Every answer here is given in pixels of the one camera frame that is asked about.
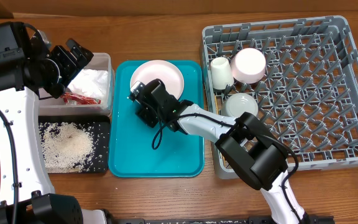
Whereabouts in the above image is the pink bowl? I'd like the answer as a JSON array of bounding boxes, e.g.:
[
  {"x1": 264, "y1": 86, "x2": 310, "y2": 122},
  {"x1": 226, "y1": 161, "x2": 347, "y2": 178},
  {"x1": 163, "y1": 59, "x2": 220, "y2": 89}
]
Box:
[{"x1": 231, "y1": 48, "x2": 266, "y2": 84}]

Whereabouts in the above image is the pile of rice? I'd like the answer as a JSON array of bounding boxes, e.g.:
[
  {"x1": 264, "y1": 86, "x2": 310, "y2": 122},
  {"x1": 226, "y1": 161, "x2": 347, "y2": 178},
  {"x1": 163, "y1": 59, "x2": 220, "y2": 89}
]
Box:
[{"x1": 39, "y1": 121, "x2": 110, "y2": 173}]

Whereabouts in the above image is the white napkin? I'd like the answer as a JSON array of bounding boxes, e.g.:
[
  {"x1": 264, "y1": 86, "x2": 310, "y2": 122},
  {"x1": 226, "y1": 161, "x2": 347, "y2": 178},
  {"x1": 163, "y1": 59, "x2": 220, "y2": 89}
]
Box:
[{"x1": 68, "y1": 69, "x2": 109, "y2": 101}]

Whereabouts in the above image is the grey dishwasher rack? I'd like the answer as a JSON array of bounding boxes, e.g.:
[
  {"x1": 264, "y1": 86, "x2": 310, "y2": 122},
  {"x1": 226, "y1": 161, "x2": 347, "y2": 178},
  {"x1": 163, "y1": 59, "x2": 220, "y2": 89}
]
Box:
[{"x1": 200, "y1": 16, "x2": 358, "y2": 170}]

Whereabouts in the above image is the red snack wrapper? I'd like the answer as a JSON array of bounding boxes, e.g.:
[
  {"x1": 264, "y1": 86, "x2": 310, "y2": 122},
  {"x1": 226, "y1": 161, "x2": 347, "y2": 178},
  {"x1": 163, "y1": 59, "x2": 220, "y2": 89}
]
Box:
[{"x1": 60, "y1": 92, "x2": 101, "y2": 105}]

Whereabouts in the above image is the pink plate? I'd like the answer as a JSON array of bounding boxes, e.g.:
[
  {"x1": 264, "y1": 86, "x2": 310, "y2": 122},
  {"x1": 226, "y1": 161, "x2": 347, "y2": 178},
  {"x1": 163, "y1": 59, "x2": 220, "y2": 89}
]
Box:
[{"x1": 130, "y1": 60, "x2": 185, "y2": 99}]

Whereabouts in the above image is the clear plastic bin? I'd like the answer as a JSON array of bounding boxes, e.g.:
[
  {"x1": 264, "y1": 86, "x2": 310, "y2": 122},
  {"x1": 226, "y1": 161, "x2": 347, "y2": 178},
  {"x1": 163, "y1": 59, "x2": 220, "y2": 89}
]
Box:
[{"x1": 39, "y1": 53, "x2": 114, "y2": 116}]

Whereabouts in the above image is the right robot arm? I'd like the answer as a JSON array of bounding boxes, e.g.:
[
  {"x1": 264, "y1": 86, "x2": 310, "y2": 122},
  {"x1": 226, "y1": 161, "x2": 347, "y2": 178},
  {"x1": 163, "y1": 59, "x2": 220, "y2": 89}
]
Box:
[{"x1": 129, "y1": 79, "x2": 309, "y2": 223}]

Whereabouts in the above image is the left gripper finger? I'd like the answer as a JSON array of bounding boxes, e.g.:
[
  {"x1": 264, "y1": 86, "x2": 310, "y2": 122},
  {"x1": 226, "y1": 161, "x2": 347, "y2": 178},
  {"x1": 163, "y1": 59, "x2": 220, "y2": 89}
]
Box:
[
  {"x1": 51, "y1": 45, "x2": 79, "y2": 87},
  {"x1": 66, "y1": 39, "x2": 94, "y2": 70}
]

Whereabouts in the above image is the teal serving tray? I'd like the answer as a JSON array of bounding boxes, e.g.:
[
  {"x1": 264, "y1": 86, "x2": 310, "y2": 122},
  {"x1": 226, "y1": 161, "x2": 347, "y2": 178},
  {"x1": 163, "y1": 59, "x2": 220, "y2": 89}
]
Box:
[{"x1": 108, "y1": 60, "x2": 204, "y2": 178}]

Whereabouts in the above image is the white cup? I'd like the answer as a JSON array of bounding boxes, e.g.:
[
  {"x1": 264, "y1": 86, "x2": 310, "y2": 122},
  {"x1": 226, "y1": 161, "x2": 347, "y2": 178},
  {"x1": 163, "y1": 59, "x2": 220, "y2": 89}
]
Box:
[{"x1": 210, "y1": 57, "x2": 234, "y2": 90}]

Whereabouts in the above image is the grey bowl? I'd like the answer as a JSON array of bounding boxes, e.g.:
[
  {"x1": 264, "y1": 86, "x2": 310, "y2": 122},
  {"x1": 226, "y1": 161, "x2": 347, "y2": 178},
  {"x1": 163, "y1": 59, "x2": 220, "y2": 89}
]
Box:
[{"x1": 221, "y1": 93, "x2": 259, "y2": 118}]

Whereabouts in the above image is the black plastic tray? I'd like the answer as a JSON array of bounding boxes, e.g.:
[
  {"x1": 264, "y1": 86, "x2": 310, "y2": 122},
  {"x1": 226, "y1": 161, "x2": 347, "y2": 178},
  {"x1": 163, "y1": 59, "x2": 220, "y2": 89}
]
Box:
[{"x1": 38, "y1": 114, "x2": 111, "y2": 174}]

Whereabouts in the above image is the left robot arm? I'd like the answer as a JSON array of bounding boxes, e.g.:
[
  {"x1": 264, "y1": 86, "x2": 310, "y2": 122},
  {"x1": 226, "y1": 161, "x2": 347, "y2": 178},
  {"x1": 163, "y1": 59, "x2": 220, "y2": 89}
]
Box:
[{"x1": 0, "y1": 22, "x2": 114, "y2": 223}]

